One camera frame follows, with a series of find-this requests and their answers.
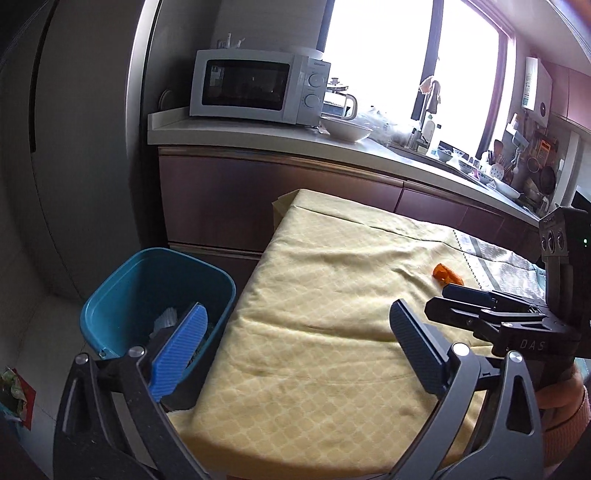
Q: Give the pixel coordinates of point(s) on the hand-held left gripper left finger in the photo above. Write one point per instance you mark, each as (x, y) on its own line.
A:
(180, 350)

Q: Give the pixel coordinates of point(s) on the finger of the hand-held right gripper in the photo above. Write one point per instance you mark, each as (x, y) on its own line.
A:
(461, 293)
(461, 314)

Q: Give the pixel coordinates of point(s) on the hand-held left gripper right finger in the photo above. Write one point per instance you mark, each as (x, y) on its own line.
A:
(415, 341)

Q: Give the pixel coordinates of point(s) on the orange peel piece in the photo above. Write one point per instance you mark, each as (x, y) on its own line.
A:
(445, 273)

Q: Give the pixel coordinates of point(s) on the blue plastic bin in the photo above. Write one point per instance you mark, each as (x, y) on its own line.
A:
(138, 277)

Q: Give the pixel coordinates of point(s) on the person's right forearm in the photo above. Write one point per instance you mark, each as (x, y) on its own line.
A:
(584, 415)

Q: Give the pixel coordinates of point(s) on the person's right hand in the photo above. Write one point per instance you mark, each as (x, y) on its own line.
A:
(561, 397)

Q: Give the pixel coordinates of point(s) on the beige patterned blanket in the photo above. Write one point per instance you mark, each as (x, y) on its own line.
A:
(498, 258)

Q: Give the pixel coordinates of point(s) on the yellow tablecloth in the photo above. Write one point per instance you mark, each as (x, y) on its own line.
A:
(323, 323)

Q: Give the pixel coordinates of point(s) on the hanging dark pan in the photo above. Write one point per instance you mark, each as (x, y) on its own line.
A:
(548, 177)

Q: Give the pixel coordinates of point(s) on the wide white bowl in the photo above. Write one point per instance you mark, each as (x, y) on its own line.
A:
(505, 188)

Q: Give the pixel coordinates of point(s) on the blue patterned bowl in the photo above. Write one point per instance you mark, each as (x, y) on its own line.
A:
(485, 177)
(473, 168)

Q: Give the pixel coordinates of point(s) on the white perforated utensil holder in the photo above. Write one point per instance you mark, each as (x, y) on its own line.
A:
(497, 170)

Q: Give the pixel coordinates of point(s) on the dark small dish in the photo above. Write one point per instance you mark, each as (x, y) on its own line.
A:
(445, 152)

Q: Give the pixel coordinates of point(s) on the red green packet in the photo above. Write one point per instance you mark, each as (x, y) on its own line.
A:
(16, 392)

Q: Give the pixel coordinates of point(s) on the brown kitchen cabinets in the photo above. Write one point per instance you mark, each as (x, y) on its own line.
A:
(277, 198)

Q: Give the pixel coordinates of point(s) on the metal kitchen faucet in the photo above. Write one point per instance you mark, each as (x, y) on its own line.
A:
(425, 115)

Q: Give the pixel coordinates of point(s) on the clear plastic packaging pile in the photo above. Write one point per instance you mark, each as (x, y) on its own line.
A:
(378, 122)

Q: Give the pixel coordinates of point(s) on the white water heater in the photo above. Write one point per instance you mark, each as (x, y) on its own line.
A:
(535, 83)

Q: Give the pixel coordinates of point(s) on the large white bowl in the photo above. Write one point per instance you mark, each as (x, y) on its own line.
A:
(346, 129)

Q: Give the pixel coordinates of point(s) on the brown rag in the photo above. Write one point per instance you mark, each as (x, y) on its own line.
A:
(434, 87)

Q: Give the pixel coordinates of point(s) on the glass kettle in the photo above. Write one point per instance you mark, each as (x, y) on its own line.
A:
(339, 104)

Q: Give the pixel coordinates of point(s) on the white kitchen counter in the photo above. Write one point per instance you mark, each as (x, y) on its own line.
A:
(254, 134)

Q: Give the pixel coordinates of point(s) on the grey refrigerator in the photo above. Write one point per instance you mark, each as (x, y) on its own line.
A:
(83, 138)

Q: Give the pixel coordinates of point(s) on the kitchen window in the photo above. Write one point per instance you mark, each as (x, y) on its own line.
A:
(378, 60)

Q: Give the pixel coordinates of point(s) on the grey round plate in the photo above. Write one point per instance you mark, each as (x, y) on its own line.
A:
(167, 100)

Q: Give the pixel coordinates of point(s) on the white microwave oven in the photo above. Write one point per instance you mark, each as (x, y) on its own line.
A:
(244, 85)

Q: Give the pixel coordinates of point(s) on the small white bottles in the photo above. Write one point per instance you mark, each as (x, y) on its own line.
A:
(229, 42)

